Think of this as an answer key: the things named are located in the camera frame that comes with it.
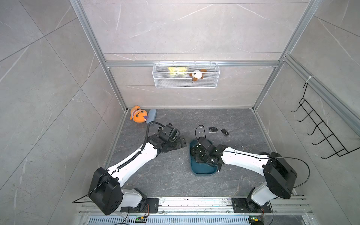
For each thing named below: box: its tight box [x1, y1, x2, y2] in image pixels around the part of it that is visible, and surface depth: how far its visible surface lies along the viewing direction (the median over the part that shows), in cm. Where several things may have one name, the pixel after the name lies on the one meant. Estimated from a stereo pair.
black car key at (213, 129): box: [209, 126, 218, 132], surface depth 106 cm
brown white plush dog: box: [189, 68, 208, 82], surface depth 87 cm
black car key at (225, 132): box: [220, 128, 230, 137], surface depth 105 cm
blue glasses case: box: [146, 108, 158, 125], surface depth 114 cm
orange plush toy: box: [129, 105, 148, 123], surface depth 108 cm
